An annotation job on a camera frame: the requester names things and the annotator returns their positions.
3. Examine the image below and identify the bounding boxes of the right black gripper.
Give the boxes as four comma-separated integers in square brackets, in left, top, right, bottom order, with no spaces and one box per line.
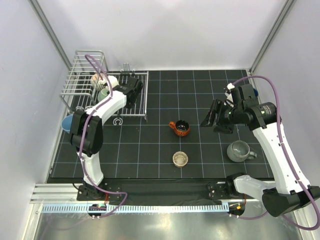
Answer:
[200,98,243,134]

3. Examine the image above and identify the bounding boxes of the purple cable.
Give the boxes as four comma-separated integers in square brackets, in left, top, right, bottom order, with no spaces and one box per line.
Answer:
[78,54,128,218]
[226,75,320,231]

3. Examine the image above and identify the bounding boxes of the light blue plastic cup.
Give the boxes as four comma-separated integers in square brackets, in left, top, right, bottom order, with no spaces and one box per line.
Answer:
[61,114,73,134]

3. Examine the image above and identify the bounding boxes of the dark blue mug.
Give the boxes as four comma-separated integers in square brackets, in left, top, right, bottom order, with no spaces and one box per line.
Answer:
[253,88,259,97]

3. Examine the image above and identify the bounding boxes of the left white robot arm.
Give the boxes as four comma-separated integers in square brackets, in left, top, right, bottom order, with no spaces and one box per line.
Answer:
[69,75,143,201]

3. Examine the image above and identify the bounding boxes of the mint green plastic cup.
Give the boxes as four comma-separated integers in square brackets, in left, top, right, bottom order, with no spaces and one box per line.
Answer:
[97,88,110,102]

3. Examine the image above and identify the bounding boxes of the beige ribbed ceramic mug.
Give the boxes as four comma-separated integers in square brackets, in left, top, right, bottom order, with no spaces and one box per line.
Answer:
[90,73,108,92]

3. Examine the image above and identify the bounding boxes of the slotted cable duct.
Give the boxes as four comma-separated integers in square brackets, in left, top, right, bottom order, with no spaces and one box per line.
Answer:
[41,202,229,214]

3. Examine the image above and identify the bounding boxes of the orange black ceramic mug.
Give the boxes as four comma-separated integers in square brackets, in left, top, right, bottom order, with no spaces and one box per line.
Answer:
[169,120,190,137]

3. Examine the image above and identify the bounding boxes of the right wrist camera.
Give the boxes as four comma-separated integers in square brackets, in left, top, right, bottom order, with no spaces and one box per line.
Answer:
[224,83,235,102]

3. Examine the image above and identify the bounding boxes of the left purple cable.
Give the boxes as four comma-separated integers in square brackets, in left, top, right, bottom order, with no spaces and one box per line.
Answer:
[78,54,128,218]

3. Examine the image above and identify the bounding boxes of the small tan ceramic cup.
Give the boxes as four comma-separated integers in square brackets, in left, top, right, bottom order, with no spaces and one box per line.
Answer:
[172,151,189,168]

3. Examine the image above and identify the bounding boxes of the metal wire dish rack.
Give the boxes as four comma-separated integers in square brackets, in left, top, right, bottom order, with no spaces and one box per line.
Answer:
[59,50,149,119]

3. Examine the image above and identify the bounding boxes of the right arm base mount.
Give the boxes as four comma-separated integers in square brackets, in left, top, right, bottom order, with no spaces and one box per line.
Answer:
[206,181,229,200]

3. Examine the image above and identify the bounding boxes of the grey speckled round mug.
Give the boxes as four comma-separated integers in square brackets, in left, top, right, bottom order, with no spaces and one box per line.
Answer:
[226,140,257,163]

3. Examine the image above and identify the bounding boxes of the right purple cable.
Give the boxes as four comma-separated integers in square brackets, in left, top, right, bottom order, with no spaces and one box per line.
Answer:
[226,75,320,231]

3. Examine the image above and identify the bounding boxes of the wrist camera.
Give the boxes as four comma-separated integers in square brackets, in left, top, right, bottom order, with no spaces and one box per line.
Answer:
[224,83,235,102]
[107,75,119,88]

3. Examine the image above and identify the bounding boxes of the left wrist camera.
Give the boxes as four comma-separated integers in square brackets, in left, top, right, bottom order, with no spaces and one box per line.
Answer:
[107,75,119,88]

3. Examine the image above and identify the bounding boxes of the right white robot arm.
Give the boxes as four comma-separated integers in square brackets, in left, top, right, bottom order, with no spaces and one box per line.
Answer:
[201,83,320,217]

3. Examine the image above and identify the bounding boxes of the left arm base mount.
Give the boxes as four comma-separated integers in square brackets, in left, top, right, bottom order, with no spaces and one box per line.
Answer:
[76,182,125,203]

